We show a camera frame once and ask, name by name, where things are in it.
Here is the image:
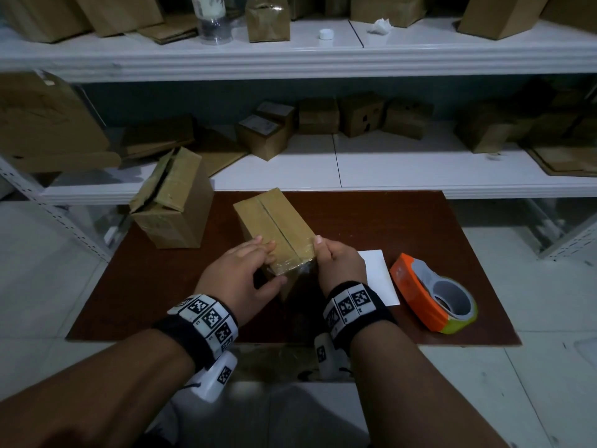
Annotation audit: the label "person's left hand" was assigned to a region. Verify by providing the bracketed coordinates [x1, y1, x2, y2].
[193, 236, 288, 327]

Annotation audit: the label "person's right hand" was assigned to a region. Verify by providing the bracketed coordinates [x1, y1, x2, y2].
[313, 235, 368, 299]

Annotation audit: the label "white paper sheet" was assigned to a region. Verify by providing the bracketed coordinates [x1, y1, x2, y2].
[356, 249, 401, 307]

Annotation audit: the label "orange tape dispenser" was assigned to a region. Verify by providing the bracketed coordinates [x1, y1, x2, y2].
[389, 253, 479, 335]

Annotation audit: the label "person's right forearm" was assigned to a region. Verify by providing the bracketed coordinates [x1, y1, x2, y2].
[349, 320, 509, 448]

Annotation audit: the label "person's left forearm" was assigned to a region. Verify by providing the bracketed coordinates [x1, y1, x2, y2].
[0, 329, 196, 448]

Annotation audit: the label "flat cardboard sheet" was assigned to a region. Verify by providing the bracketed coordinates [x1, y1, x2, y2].
[193, 128, 249, 178]

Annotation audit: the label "small white-labelled cardboard box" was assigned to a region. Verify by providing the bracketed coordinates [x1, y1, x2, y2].
[255, 101, 297, 134]
[235, 114, 289, 162]

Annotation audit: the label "small cardboard box dark holes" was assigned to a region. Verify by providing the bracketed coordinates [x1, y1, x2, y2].
[338, 93, 387, 138]

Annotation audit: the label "folded flat cardboard box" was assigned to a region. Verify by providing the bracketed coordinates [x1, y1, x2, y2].
[120, 116, 196, 159]

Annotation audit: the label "medium cardboard box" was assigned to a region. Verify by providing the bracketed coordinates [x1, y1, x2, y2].
[455, 105, 514, 154]

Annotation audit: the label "large flat cardboard box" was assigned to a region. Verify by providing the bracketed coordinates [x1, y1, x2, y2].
[0, 72, 122, 174]

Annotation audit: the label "flat cardboard stack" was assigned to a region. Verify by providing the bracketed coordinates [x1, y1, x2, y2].
[524, 144, 597, 178]

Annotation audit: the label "plain brown cardboard box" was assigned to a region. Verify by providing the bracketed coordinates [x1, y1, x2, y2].
[527, 111, 579, 143]

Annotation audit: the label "small taped brown package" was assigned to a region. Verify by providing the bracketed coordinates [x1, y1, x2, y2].
[244, 0, 292, 44]

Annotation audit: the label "small flat cardboard piece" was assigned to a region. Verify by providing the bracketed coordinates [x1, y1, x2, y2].
[137, 13, 199, 45]

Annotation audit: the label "leaning cardboard box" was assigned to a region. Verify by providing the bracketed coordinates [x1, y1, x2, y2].
[72, 0, 164, 38]
[0, 0, 92, 44]

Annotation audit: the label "big open-flap cardboard box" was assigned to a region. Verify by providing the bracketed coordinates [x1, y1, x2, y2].
[456, 0, 551, 41]

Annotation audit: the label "very large cardboard box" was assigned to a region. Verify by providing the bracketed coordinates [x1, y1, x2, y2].
[540, 0, 597, 22]

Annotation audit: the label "right black marker wristband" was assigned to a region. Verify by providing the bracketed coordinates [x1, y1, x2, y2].
[322, 280, 398, 355]

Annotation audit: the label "black marker wristband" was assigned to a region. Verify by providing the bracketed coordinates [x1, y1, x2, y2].
[322, 280, 398, 355]
[152, 293, 239, 373]

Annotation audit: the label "left black marker wristband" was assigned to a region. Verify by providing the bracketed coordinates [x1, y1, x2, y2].
[152, 293, 239, 373]

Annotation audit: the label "white metal shelf unit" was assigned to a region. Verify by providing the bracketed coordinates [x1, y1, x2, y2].
[0, 18, 597, 262]

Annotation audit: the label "clear plastic bottle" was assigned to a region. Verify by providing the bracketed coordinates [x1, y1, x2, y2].
[190, 0, 234, 46]

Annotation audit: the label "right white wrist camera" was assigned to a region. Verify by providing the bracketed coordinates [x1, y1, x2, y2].
[313, 333, 351, 381]

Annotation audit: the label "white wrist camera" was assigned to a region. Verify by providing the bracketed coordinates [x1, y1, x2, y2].
[186, 352, 239, 403]
[313, 333, 351, 381]

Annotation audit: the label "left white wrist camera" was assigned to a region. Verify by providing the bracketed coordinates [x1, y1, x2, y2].
[186, 352, 239, 403]

